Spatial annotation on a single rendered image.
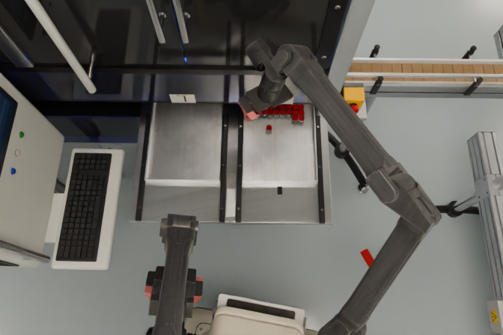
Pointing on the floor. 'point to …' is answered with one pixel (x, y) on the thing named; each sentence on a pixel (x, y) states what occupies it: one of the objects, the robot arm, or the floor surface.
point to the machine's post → (355, 18)
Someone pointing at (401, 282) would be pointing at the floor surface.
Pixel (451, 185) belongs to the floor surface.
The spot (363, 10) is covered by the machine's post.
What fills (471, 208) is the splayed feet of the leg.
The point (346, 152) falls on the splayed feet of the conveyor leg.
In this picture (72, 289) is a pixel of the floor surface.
